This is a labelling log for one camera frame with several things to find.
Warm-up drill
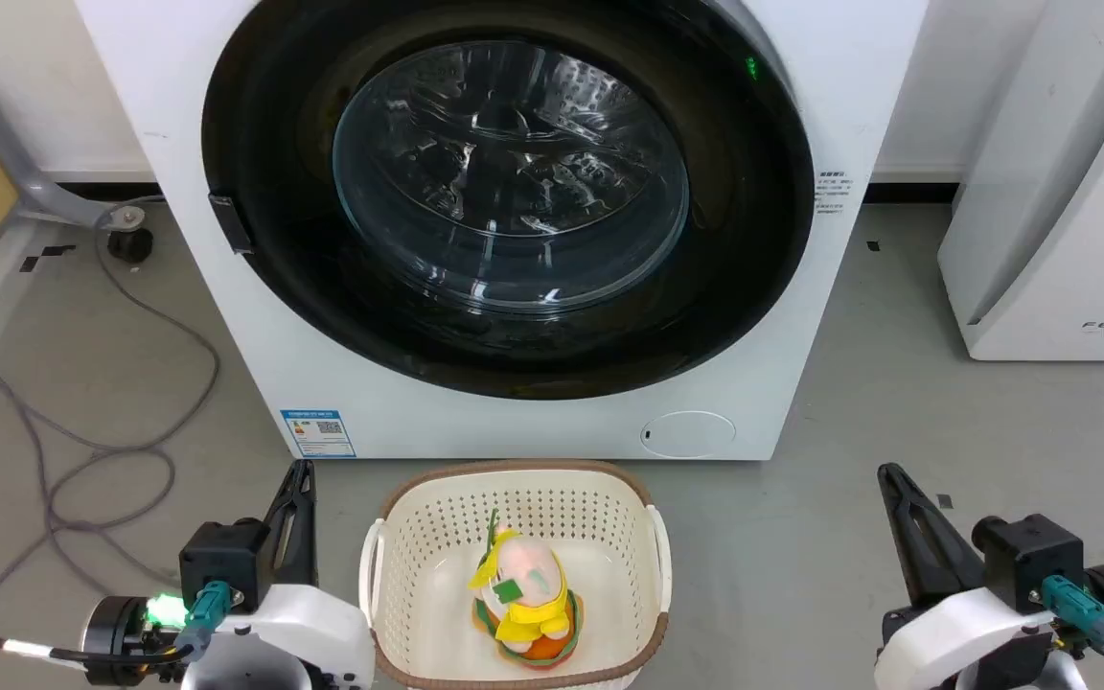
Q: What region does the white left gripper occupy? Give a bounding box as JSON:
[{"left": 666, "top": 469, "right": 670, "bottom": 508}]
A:
[{"left": 182, "top": 460, "right": 377, "bottom": 690}]

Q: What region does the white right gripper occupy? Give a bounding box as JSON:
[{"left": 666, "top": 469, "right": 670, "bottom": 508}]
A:
[{"left": 872, "top": 463, "right": 1057, "bottom": 690}]

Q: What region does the white front-load washing machine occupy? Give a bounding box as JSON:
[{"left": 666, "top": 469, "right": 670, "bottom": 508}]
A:
[{"left": 73, "top": 0, "right": 931, "bottom": 463}]

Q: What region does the round black glass washer door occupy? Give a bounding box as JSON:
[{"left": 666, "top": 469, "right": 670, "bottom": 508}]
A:
[{"left": 200, "top": 0, "right": 816, "bottom": 402}]

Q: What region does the cream perforated laundry basket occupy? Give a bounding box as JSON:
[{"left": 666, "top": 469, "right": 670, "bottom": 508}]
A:
[{"left": 357, "top": 460, "right": 675, "bottom": 690}]

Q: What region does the yellow and orange plush doll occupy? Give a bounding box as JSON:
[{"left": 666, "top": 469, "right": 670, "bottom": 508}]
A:
[{"left": 467, "top": 508, "right": 585, "bottom": 670}]

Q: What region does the white standing appliance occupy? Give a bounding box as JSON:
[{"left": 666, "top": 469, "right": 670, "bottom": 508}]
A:
[{"left": 936, "top": 0, "right": 1104, "bottom": 363}]

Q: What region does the black caster wheel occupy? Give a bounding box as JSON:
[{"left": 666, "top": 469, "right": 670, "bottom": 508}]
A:
[{"left": 107, "top": 207, "right": 156, "bottom": 265}]

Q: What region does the grey chair base leg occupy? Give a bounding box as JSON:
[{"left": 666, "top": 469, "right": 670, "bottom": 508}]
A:
[{"left": 0, "top": 96, "right": 147, "bottom": 231}]

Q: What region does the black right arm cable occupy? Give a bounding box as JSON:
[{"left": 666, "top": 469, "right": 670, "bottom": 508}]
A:
[{"left": 1040, "top": 574, "right": 1104, "bottom": 690}]

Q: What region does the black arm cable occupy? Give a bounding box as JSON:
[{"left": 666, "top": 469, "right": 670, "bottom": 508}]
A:
[
  {"left": 1040, "top": 574, "right": 1104, "bottom": 690},
  {"left": 0, "top": 579, "right": 231, "bottom": 674}
]

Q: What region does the grey floor cable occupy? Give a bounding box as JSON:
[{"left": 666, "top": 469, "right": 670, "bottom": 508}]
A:
[{"left": 0, "top": 204, "right": 222, "bottom": 664}]

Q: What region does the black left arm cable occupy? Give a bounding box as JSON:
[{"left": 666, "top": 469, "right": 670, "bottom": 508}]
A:
[{"left": 0, "top": 579, "right": 231, "bottom": 674}]

